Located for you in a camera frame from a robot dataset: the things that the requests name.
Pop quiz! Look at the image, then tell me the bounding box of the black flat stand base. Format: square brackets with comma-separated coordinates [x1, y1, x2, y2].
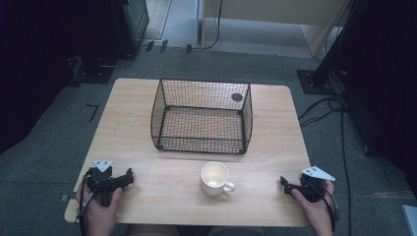
[72, 57, 115, 86]

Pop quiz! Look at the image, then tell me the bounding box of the person's left hand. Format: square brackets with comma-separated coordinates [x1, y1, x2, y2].
[75, 186, 123, 228]

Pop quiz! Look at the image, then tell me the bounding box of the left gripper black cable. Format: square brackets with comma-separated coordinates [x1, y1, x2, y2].
[77, 170, 96, 236]

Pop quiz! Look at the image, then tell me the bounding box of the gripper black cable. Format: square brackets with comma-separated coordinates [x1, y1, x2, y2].
[77, 170, 96, 236]
[314, 183, 338, 234]

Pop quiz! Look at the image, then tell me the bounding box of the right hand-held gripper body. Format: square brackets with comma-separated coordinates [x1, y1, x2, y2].
[299, 165, 336, 204]

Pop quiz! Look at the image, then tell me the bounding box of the black metal stand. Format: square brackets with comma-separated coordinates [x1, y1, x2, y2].
[296, 19, 353, 96]

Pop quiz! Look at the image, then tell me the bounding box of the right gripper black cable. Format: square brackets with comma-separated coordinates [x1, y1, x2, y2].
[314, 183, 338, 234]

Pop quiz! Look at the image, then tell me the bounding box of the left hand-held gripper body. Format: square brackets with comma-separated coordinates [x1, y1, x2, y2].
[86, 159, 116, 207]

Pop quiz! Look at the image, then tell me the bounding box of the dark curtain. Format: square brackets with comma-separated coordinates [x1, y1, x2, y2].
[0, 0, 114, 155]
[342, 0, 417, 186]

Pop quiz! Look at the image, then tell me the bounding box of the black wire mesh basket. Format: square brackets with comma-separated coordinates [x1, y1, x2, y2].
[149, 78, 254, 155]

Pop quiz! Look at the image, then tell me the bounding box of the looped black floor cable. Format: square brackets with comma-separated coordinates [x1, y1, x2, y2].
[297, 93, 346, 128]

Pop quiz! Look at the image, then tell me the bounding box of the black cabinet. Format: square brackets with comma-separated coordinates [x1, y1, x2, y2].
[109, 0, 150, 57]

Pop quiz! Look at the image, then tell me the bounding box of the white flat object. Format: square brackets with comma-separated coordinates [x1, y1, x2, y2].
[400, 204, 417, 236]

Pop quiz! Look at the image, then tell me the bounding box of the person's right hand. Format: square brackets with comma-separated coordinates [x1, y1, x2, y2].
[290, 180, 335, 228]

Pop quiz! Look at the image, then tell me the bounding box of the thin black hanging cable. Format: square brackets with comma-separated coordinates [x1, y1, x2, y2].
[191, 0, 224, 52]

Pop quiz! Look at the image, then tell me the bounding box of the beige wooden furniture panel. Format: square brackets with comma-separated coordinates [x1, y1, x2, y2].
[200, 0, 349, 59]

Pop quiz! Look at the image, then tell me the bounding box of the long black floor cable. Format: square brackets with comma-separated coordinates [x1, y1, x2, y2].
[339, 107, 353, 236]

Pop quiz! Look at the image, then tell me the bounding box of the white cup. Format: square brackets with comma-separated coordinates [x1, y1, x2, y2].
[200, 160, 236, 198]

